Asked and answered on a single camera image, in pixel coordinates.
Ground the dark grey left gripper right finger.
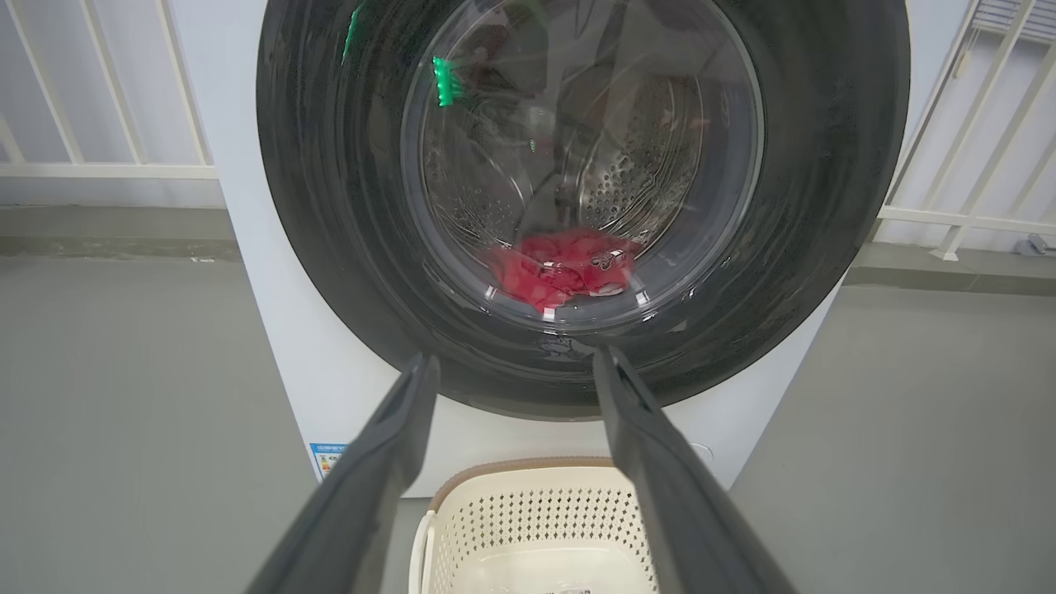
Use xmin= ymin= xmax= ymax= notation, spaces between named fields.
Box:
xmin=592 ymin=345 xmax=798 ymax=594

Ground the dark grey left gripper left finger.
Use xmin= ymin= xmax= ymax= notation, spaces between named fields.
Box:
xmin=246 ymin=353 xmax=442 ymax=594

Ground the red jersey garment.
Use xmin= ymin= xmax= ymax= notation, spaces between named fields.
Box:
xmin=487 ymin=229 xmax=643 ymax=314

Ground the round black glass washer door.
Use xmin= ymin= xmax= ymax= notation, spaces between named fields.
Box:
xmin=256 ymin=0 xmax=911 ymax=422

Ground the white front-load washing machine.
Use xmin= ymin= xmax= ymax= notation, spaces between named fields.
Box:
xmin=169 ymin=0 xmax=974 ymax=498

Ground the cream perforated laundry basket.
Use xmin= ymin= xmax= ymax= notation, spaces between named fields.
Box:
xmin=408 ymin=456 xmax=661 ymax=594

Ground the blue energy label sticker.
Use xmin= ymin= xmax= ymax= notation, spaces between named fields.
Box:
xmin=309 ymin=443 xmax=347 ymax=482

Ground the stainless steel washer drum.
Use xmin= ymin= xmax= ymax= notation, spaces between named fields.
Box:
xmin=417 ymin=0 xmax=743 ymax=273

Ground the white louvered vent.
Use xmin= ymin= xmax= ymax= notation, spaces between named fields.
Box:
xmin=972 ymin=0 xmax=1056 ymax=44

